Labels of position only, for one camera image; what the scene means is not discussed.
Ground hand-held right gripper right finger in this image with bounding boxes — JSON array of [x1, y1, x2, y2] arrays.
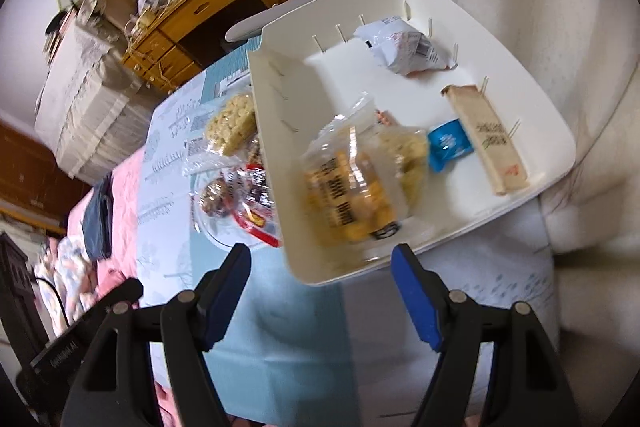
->
[[391, 243, 583, 427]]

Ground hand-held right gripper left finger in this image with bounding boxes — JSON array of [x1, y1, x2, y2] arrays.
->
[[60, 243, 252, 427]]

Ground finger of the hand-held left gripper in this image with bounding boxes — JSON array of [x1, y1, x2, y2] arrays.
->
[[95, 278, 144, 313]]

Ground clear nut bar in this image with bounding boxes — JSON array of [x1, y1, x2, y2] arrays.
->
[[199, 177, 236, 215]]

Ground white red snack packet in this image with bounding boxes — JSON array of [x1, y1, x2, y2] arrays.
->
[[232, 164, 276, 208]]

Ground clear pack of orange crackers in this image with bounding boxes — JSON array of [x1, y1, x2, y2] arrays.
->
[[300, 94, 416, 253]]

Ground small clear pack pale puffs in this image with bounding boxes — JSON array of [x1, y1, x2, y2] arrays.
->
[[372, 109, 431, 208]]

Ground pale blue packet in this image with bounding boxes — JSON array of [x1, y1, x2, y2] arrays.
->
[[184, 109, 213, 164]]

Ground blue snack packet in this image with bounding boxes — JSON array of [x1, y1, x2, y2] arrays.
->
[[427, 119, 475, 174]]

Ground large clear pack pale puffs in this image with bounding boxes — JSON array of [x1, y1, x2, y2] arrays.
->
[[204, 93, 257, 156]]

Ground long beige cracker packet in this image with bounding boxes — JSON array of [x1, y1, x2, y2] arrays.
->
[[440, 84, 531, 196]]

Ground white plastic bin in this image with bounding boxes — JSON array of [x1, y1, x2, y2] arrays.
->
[[246, 0, 577, 288]]

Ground small white red-edged packet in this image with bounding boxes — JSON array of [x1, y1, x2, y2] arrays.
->
[[355, 18, 458, 78]]

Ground white patterned cloth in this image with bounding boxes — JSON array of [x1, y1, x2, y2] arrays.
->
[[42, 237, 101, 333]]

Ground blue jeans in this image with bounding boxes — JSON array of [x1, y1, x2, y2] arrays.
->
[[81, 174, 115, 260]]

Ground leaf print tablecloth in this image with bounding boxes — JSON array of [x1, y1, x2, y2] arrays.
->
[[135, 39, 556, 427]]

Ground pink blanket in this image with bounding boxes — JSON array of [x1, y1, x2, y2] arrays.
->
[[55, 152, 176, 427]]

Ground brown wooden door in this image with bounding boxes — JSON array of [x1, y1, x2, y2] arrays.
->
[[0, 119, 96, 233]]

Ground white lace covered cabinet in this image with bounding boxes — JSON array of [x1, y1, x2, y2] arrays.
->
[[35, 27, 156, 185]]

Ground black hat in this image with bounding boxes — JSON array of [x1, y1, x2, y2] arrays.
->
[[46, 9, 68, 35]]

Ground wooden desk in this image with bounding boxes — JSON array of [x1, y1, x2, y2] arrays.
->
[[122, 0, 336, 95]]

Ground white leaf print curtain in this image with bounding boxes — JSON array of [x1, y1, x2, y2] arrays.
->
[[350, 0, 640, 358]]

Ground black cable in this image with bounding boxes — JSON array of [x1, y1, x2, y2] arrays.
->
[[32, 274, 71, 333]]

